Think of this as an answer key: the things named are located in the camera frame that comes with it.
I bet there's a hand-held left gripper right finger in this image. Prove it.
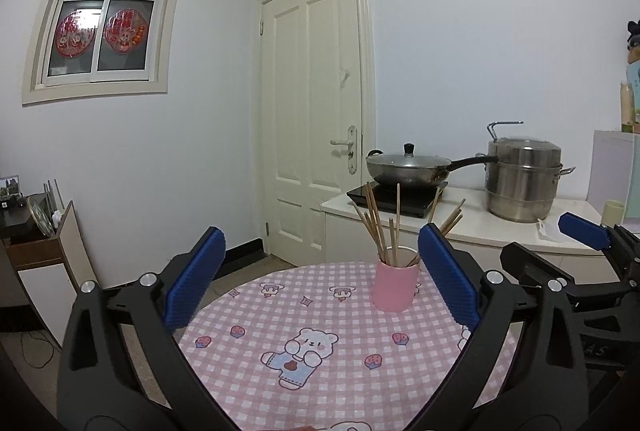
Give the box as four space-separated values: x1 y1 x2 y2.
417 223 588 431

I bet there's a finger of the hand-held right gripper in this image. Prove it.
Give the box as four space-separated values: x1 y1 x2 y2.
557 212 640 272
500 241 640 312

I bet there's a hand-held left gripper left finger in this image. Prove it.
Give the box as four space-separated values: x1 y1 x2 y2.
56 226 241 431

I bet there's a pink cup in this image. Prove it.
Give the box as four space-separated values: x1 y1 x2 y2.
371 246 422 313

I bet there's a bunch of wooden chopsticks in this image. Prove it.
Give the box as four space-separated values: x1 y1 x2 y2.
351 181 467 268

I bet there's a pale green cup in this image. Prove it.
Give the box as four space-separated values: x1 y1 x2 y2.
601 200 626 227

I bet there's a white kitchen cabinet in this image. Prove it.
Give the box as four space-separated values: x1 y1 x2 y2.
320 185 640 284

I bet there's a white board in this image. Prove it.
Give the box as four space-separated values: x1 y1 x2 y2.
586 129 640 224

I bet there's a steel steamer pot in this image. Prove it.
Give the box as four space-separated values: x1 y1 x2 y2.
482 121 576 223

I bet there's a black induction cooktop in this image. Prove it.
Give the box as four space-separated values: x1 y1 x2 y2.
346 181 449 219

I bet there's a pink checked tablecloth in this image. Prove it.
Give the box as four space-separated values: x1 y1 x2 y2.
175 261 518 431

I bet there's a cream bottle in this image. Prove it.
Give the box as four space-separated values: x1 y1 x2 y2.
620 81 635 134

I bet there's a glass wok lid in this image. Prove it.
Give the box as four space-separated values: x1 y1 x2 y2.
366 142 451 168

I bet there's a beige side cabinet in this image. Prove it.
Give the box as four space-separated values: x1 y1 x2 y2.
6 200 86 349

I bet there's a grey metal rod rack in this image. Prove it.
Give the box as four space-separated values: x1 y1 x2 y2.
42 178 65 214

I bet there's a round glass plate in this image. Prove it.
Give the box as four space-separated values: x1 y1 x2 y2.
26 195 55 238

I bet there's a dark desk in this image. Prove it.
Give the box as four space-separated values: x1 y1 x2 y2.
0 206 38 242

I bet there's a cream panel door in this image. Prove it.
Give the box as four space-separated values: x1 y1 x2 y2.
257 0 376 262

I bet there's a dark plush toy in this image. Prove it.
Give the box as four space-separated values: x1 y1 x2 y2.
625 18 640 62

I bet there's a cream framed window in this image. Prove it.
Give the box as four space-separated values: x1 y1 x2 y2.
21 0 182 106

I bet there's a red round window decoration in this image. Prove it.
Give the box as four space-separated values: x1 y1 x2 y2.
55 11 97 58
103 8 147 52

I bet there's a black handled wok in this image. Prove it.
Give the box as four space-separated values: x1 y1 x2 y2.
365 142 500 192

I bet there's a silver door handle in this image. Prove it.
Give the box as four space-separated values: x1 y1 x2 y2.
330 125 360 172

